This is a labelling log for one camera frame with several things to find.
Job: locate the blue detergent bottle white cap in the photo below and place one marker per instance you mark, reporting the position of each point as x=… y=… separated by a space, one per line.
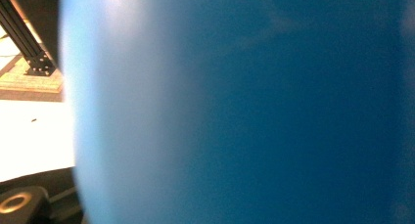
x=244 y=106

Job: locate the black metal frame stand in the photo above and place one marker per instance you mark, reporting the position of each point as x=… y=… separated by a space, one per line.
x=29 y=31

